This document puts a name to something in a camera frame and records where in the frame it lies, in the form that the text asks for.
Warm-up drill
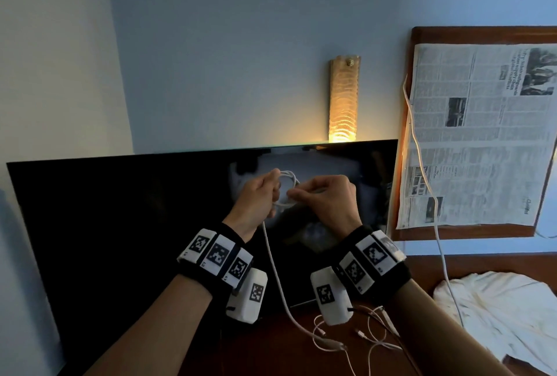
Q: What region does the black wristband with marker tiles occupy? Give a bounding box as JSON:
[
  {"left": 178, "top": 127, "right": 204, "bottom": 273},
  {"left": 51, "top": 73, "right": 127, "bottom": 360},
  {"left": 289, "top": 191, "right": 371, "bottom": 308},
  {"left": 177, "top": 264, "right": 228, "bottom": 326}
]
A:
[
  {"left": 332, "top": 225, "right": 412, "bottom": 303},
  {"left": 176, "top": 223, "right": 256, "bottom": 292}
]

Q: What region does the newspaper sheet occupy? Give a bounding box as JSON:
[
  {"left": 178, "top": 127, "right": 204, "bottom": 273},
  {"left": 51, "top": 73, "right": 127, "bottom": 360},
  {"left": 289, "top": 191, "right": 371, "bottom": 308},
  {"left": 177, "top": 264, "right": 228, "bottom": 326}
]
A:
[{"left": 395, "top": 43, "right": 557, "bottom": 231}]

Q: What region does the person's right hand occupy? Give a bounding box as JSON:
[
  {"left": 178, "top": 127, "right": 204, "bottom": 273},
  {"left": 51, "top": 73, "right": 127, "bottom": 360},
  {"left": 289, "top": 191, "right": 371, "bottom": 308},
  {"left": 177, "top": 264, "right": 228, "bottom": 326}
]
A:
[{"left": 287, "top": 175, "right": 363, "bottom": 242}]

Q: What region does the black flat screen television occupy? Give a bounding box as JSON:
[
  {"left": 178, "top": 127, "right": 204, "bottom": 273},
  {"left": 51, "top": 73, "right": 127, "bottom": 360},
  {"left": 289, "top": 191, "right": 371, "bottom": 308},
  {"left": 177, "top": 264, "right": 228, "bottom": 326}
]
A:
[{"left": 6, "top": 139, "right": 399, "bottom": 376}]

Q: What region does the person's left hand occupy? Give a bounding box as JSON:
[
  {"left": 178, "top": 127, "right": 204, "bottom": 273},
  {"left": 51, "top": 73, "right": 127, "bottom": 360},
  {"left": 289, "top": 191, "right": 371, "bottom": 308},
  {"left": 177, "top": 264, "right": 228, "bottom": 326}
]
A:
[{"left": 223, "top": 168, "right": 283, "bottom": 244}]

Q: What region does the long white hanging cable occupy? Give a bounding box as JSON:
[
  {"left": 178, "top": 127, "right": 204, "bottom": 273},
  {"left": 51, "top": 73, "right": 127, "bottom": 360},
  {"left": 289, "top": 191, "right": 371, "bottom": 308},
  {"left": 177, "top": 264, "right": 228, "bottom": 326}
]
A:
[{"left": 403, "top": 73, "right": 466, "bottom": 329}]

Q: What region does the white charging cable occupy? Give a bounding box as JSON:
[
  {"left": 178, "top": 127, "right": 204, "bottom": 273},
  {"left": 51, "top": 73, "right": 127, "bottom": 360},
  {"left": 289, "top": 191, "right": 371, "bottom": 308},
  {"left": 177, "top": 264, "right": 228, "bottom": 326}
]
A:
[{"left": 261, "top": 170, "right": 349, "bottom": 351}]

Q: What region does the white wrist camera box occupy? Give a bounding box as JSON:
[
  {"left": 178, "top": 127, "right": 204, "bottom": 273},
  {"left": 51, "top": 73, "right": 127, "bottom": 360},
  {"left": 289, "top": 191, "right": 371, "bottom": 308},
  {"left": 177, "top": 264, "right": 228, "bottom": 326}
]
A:
[
  {"left": 225, "top": 268, "right": 269, "bottom": 325},
  {"left": 310, "top": 267, "right": 354, "bottom": 327}
]

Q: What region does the tangled white cable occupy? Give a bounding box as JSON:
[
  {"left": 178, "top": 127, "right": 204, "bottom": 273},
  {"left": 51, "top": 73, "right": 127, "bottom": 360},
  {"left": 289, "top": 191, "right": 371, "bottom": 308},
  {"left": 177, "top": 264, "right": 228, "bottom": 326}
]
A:
[{"left": 312, "top": 305, "right": 404, "bottom": 376}]

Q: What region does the crumpled white cloth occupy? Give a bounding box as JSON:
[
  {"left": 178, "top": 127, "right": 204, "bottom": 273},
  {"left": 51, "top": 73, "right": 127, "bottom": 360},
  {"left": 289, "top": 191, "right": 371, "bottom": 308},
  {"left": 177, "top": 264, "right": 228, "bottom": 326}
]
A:
[{"left": 433, "top": 271, "right": 557, "bottom": 376}]

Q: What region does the person's left forearm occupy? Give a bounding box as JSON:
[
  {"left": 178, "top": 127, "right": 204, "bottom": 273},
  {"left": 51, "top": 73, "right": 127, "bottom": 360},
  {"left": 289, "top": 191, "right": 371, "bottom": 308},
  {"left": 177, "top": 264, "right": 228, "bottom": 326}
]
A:
[{"left": 85, "top": 273, "right": 214, "bottom": 376}]

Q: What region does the person's right forearm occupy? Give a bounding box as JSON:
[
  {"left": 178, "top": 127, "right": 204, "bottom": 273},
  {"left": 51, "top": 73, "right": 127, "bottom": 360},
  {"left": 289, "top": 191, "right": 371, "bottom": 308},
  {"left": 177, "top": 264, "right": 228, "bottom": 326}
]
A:
[{"left": 388, "top": 278, "right": 515, "bottom": 376}]

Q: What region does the glowing amber wall lamp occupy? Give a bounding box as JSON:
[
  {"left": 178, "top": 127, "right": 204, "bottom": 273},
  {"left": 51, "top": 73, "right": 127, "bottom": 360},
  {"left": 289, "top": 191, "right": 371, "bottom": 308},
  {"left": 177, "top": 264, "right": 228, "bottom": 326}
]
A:
[{"left": 328, "top": 55, "right": 362, "bottom": 144}]

